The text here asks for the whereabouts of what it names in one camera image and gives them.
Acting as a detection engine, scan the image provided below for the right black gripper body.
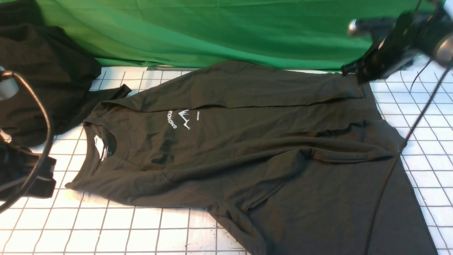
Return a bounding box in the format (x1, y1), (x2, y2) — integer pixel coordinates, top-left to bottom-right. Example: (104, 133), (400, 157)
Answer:
(342, 12), (425, 83)

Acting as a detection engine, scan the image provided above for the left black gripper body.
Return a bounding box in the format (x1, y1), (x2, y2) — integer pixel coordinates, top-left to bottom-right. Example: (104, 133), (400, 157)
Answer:
(0, 137), (57, 200)

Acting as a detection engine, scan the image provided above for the dark clothes pile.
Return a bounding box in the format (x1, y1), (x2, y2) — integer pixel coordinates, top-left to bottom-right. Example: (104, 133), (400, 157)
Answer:
(0, 0), (131, 135)

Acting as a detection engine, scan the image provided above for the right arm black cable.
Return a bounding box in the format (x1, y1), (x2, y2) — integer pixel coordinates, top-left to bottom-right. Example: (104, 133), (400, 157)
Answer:
(365, 60), (453, 255)

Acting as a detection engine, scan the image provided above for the gray long-sleeve top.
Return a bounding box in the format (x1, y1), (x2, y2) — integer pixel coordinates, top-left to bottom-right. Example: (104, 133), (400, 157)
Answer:
(66, 61), (437, 255)

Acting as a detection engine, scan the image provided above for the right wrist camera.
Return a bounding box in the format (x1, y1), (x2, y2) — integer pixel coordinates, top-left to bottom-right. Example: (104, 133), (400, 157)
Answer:
(347, 17), (396, 37)

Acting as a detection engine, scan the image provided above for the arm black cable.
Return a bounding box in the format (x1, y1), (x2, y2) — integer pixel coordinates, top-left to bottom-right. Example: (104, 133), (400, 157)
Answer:
(0, 70), (54, 214)
(365, 60), (453, 255)

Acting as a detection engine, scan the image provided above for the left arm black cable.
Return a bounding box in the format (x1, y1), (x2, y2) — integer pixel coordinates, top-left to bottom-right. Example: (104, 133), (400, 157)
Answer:
(0, 70), (54, 214)

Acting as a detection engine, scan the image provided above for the green backdrop cloth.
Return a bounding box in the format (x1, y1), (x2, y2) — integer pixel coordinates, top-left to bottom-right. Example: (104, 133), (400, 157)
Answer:
(37, 0), (417, 70)

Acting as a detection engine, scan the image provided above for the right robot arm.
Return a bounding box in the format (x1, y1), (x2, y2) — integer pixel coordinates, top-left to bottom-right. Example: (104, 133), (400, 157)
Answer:
(341, 0), (453, 83)

